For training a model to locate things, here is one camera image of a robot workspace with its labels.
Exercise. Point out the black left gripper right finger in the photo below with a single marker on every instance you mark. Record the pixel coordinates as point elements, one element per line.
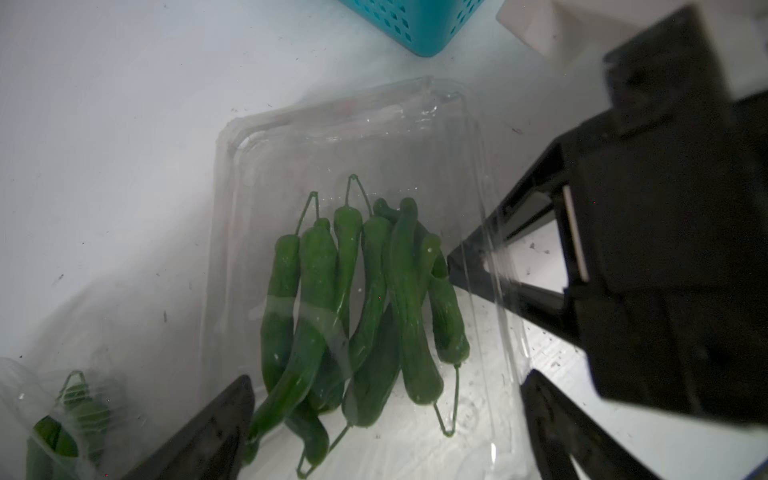
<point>562,436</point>

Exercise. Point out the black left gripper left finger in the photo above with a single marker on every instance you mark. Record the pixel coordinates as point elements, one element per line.
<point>209,446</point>

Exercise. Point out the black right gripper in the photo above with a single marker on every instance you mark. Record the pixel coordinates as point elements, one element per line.
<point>669,193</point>

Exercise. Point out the green pepper bunch container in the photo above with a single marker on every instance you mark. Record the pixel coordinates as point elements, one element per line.
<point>74,443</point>
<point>355,303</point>

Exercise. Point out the teal plastic basket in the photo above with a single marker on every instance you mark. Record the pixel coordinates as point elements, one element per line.
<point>424,27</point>

